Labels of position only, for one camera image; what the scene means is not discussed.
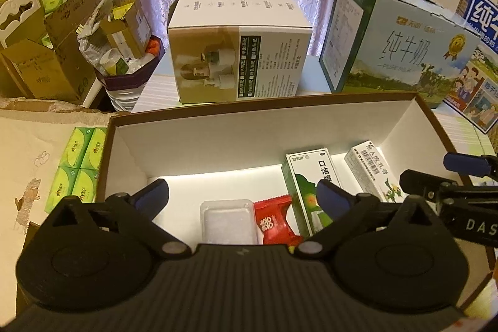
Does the white tall carton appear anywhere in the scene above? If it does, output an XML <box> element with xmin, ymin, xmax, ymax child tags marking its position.
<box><xmin>344</xmin><ymin>141</ymin><xmax>409</xmax><ymax>204</ymax></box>

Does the small cardboard box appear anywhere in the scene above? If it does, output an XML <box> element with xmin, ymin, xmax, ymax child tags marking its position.
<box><xmin>100</xmin><ymin>0</ymin><xmax>153</xmax><ymax>58</ymax></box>

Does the purple bin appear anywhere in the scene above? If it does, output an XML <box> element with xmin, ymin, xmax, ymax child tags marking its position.
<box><xmin>95</xmin><ymin>58</ymin><xmax>162</xmax><ymax>92</ymax></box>

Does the clear plastic box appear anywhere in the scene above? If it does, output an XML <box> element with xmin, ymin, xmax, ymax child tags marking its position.
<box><xmin>200</xmin><ymin>199</ymin><xmax>261</xmax><ymax>245</ymax></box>

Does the large cardboard box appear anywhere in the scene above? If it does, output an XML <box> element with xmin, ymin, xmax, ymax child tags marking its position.
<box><xmin>0</xmin><ymin>38</ymin><xmax>98</xmax><ymax>107</ymax></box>

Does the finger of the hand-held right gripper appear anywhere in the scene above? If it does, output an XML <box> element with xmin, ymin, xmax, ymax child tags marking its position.
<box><xmin>443</xmin><ymin>152</ymin><xmax>498</xmax><ymax>177</ymax></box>
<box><xmin>399</xmin><ymin>169</ymin><xmax>460</xmax><ymax>212</ymax></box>

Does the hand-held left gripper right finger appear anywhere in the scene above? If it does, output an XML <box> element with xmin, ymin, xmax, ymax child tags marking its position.
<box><xmin>293</xmin><ymin>180</ymin><xmax>441</xmax><ymax>259</ymax></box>

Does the red snack packet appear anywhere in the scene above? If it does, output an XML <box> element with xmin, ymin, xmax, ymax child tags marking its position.
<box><xmin>253</xmin><ymin>195</ymin><xmax>304</xmax><ymax>246</ymax></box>

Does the bin with trash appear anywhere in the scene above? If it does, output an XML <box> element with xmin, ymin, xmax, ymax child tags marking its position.
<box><xmin>77</xmin><ymin>0</ymin><xmax>164</xmax><ymax>78</ymax></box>

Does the beige printed blanket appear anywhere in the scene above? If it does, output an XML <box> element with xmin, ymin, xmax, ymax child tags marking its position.
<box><xmin>0</xmin><ymin>99</ymin><xmax>117</xmax><ymax>317</ymax></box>

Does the brown storage box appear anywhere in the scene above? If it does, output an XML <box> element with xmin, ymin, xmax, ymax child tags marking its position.
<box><xmin>95</xmin><ymin>91</ymin><xmax>496</xmax><ymax>319</ymax></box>

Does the dark blue milk carton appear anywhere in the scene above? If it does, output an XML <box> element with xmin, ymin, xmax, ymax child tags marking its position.
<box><xmin>441</xmin><ymin>0</ymin><xmax>498</xmax><ymax>134</ymax></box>

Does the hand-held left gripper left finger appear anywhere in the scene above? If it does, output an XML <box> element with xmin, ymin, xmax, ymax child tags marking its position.
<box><xmin>50</xmin><ymin>178</ymin><xmax>192</xmax><ymax>260</ymax></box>

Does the clear ribbed container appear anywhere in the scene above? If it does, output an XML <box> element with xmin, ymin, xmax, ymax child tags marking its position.
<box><xmin>106</xmin><ymin>86</ymin><xmax>145</xmax><ymax>113</ymax></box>

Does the cardboard box with tissues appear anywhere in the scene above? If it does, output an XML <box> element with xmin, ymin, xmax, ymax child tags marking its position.
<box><xmin>43</xmin><ymin>0</ymin><xmax>98</xmax><ymax>45</ymax></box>

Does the white product box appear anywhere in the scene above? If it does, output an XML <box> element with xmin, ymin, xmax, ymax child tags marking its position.
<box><xmin>167</xmin><ymin>0</ymin><xmax>313</xmax><ymax>105</ymax></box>

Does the light blue milk carton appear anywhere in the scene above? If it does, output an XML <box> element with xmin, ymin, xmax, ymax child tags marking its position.
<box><xmin>319</xmin><ymin>0</ymin><xmax>482</xmax><ymax>109</ymax></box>

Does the green white spray carton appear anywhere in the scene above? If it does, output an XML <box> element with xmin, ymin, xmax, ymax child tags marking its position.
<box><xmin>281</xmin><ymin>148</ymin><xmax>351</xmax><ymax>237</ymax></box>

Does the white carved board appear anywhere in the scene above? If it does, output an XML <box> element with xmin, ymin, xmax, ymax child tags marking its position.
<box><xmin>0</xmin><ymin>0</ymin><xmax>43</xmax><ymax>49</ymax></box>

